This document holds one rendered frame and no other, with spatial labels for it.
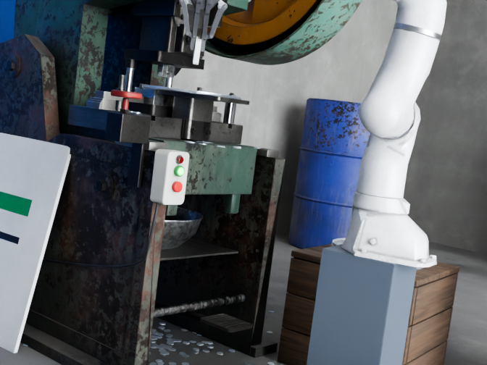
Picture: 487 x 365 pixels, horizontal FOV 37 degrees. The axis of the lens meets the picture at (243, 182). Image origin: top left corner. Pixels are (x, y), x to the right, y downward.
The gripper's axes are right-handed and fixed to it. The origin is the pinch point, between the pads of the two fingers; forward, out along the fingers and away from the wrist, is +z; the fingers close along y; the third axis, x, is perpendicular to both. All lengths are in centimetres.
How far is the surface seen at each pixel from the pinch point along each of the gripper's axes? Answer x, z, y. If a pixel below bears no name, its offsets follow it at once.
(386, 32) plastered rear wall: 325, 51, 156
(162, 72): 20.5, 13.1, -8.1
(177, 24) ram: 17.2, -2.5, -5.6
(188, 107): 4.9, 18.0, 0.1
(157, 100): 13.2, 19.7, -8.8
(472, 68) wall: 278, 59, 207
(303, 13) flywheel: 34.2, -7.4, 33.6
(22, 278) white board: -11, 69, -42
